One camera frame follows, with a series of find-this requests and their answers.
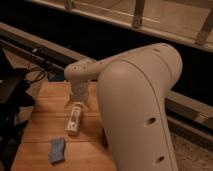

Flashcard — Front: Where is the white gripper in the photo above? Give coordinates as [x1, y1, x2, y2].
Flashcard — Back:
[64, 81, 93, 111]

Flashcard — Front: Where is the white plastic bottle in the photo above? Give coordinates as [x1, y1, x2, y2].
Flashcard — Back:
[66, 105, 82, 135]

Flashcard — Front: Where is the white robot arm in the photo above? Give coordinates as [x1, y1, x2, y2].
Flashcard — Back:
[64, 43, 183, 171]

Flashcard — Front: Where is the wooden table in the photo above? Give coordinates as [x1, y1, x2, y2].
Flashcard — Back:
[11, 82, 116, 171]

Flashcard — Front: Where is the blue sponge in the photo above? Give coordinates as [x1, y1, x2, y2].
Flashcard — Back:
[49, 138, 65, 164]

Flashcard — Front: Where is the black chair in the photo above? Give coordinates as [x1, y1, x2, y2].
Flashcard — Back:
[0, 48, 35, 159]

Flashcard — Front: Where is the black cable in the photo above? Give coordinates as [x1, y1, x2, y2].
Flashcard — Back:
[24, 46, 56, 84]

